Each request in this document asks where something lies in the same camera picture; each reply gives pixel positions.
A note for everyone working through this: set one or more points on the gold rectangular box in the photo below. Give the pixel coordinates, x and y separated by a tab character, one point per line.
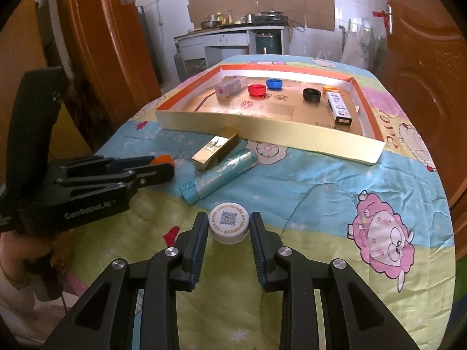
215	150

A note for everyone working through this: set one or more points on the white jar lid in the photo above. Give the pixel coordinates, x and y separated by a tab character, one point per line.
229	223

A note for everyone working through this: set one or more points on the blue bottle cap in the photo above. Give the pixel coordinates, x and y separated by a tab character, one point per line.
274	84

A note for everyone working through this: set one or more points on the white kitchen counter cabinet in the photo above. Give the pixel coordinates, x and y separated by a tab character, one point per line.
197	51

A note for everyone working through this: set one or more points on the white plastic sack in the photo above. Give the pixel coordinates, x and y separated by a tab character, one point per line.
357	48

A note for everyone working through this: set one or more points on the orange bottle cap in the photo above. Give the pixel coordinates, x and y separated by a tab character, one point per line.
163	159
329	88

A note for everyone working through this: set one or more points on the colourful cartoon sheep tablecloth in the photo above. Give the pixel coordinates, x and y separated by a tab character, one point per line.
389	221

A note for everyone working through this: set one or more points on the teal air fryer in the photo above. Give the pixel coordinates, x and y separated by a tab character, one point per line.
268	43

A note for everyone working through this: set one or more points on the black bottle cap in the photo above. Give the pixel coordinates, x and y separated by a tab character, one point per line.
311	95

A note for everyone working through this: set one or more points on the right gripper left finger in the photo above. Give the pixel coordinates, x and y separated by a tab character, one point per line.
191	245

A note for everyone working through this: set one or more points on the brown wooden door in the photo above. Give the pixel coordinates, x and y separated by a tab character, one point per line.
425	71

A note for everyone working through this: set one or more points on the red bottle cap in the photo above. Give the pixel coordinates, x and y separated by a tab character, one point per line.
257	90

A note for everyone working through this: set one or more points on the white hello kitty box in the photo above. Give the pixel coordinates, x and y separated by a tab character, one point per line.
340	113

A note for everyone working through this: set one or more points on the person left hand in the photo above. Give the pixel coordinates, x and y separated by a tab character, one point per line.
16	249

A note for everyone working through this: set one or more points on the black gas stove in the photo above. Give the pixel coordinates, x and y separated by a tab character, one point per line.
271	17

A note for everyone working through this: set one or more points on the orange shallow cardboard tray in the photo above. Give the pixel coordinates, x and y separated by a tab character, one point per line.
283	117

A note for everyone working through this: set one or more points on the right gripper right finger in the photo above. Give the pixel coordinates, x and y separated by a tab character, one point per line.
271	276

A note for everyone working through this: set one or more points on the teal cosmetic tube box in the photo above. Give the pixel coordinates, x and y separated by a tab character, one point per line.
200	187

